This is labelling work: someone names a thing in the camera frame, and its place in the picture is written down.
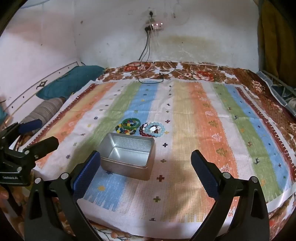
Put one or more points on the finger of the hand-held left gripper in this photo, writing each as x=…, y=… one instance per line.
x=45, y=146
x=32, y=125

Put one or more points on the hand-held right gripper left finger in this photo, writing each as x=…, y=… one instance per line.
x=86, y=176

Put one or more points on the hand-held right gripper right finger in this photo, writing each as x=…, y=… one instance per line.
x=204, y=174

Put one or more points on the silver metal tin box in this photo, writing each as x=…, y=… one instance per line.
x=129, y=160

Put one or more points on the green bangle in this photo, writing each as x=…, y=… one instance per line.
x=138, y=123

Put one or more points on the grey striped pillow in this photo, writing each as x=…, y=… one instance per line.
x=45, y=109

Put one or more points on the white headboard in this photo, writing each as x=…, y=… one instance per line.
x=34, y=85

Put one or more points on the colourful striped mat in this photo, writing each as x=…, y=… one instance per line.
x=196, y=120

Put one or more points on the teal pillow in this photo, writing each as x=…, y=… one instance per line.
x=69, y=81

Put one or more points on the brown floral bedsheet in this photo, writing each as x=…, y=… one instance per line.
x=196, y=70

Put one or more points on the mustard hanging garment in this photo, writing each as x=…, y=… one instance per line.
x=275, y=34

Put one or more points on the white power strip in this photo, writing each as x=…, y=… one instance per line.
x=155, y=25

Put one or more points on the metal bed rail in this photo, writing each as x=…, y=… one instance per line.
x=276, y=80

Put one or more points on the wall socket with plug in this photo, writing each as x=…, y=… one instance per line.
x=150, y=14

